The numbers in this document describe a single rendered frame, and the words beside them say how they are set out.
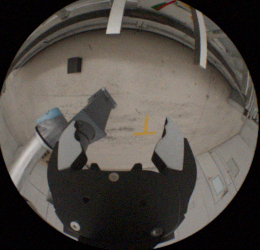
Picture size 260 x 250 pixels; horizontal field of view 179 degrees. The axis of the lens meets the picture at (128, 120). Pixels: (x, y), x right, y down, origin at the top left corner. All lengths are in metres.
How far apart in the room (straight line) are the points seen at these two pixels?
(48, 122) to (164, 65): 1.21
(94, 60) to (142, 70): 0.60
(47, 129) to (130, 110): 1.00
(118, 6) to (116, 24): 0.07
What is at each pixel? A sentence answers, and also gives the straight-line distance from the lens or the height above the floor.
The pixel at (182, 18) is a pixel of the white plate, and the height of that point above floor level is 0.73.
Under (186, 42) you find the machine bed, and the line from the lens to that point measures 1.26.
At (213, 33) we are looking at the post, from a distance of 0.62.
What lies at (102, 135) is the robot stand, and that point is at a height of 0.60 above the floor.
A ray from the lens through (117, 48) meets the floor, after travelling 1.10.
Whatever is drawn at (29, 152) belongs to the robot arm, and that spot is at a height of 0.97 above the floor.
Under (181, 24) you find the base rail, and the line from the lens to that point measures 0.55.
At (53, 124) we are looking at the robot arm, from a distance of 0.42.
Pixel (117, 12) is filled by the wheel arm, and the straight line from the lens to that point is 0.26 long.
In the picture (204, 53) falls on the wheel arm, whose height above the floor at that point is 0.86.
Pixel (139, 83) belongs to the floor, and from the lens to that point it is 1.07.
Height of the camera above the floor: 1.05
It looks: 58 degrees down
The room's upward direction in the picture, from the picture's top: 176 degrees clockwise
